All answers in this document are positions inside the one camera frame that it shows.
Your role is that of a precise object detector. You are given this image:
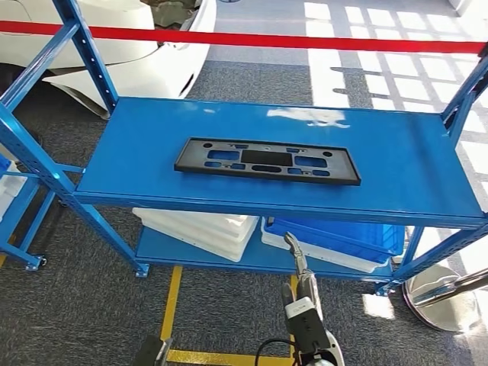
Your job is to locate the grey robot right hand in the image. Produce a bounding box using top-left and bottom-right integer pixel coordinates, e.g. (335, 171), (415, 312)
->
(281, 231), (324, 323)

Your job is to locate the blue metal shelf rack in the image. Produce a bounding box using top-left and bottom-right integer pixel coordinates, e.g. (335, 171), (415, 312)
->
(0, 0), (488, 297)
(0, 153), (86, 272)

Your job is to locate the black plastic license plate bracket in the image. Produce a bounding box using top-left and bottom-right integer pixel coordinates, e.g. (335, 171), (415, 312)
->
(173, 137), (362, 187)

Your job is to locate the white car body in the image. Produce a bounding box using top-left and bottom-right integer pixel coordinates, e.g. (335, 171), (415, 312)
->
(0, 0), (217, 120)

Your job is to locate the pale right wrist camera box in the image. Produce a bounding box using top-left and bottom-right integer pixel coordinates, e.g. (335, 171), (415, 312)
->
(285, 297), (319, 324)

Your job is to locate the black robot body plate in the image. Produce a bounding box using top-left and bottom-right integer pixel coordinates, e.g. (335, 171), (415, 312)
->
(133, 334), (173, 366)

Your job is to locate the red barrier belt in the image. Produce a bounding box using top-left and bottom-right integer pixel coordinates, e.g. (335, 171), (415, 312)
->
(0, 20), (488, 55)

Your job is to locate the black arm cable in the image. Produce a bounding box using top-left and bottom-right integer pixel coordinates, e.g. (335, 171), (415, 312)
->
(253, 337), (302, 366)

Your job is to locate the chrome stanchion base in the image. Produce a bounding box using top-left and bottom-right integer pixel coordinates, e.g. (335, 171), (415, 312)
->
(402, 263), (483, 335)

